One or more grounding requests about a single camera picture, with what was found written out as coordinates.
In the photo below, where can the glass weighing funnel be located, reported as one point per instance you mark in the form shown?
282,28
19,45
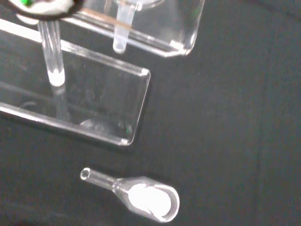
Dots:
150,197

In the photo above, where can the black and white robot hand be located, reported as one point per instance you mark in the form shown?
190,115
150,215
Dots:
47,9

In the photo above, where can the clear funnel stand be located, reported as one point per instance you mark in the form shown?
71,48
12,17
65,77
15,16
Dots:
105,106

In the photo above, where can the black cloth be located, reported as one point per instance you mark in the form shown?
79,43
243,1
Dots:
223,117

